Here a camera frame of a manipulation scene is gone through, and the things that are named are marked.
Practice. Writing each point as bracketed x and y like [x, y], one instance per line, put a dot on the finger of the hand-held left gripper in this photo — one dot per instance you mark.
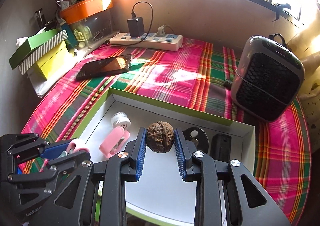
[70, 159]
[53, 151]

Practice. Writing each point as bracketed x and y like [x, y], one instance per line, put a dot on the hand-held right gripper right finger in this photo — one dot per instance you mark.
[180, 153]

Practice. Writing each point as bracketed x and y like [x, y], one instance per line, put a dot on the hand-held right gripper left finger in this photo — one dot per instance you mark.
[141, 151]

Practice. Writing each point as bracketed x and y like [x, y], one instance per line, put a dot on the black round button device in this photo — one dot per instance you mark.
[198, 139]

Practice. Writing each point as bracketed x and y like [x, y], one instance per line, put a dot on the brown walnut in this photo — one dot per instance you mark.
[160, 136]

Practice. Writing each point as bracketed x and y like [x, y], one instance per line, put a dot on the pink folding clip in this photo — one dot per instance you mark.
[112, 141]

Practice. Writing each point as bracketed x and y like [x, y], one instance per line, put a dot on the white round jar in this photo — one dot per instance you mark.
[122, 122]

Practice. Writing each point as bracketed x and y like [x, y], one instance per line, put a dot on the black bike light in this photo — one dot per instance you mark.
[220, 146]

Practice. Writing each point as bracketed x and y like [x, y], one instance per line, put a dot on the green cardboard box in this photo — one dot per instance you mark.
[160, 191]

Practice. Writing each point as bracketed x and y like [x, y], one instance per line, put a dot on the white plastic sheet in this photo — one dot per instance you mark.
[42, 85]

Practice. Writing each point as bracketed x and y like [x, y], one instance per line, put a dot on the plaid tablecloth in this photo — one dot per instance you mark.
[175, 73]

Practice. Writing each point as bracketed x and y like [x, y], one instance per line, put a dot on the black smartphone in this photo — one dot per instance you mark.
[105, 65]

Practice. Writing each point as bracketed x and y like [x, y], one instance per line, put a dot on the striped cardboard box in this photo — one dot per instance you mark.
[47, 48]

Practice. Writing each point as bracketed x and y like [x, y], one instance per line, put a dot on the white power strip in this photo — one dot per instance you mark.
[150, 42]

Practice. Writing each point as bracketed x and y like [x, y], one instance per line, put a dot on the green tissue box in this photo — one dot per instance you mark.
[40, 39]

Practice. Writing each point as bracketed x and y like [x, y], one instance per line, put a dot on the grey portable heater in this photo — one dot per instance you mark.
[270, 83]

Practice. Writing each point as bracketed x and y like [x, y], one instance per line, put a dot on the teal box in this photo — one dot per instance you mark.
[70, 35]

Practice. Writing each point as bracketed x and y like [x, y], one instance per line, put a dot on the grey power plug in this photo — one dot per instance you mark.
[161, 31]

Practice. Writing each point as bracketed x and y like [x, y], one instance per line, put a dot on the black charger adapter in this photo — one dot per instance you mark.
[135, 27]

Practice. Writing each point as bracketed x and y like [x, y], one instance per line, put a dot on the clear storage container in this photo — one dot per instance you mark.
[100, 25]

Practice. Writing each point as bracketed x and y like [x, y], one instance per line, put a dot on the dark glass jar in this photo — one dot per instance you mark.
[40, 19]

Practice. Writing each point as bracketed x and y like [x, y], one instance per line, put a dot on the orange box with clutter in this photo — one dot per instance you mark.
[85, 8]

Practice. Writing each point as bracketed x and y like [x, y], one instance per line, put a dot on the cream heart-print curtain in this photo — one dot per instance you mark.
[312, 65]

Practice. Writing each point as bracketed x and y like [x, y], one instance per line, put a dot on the black window latch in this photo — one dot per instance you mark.
[281, 10]

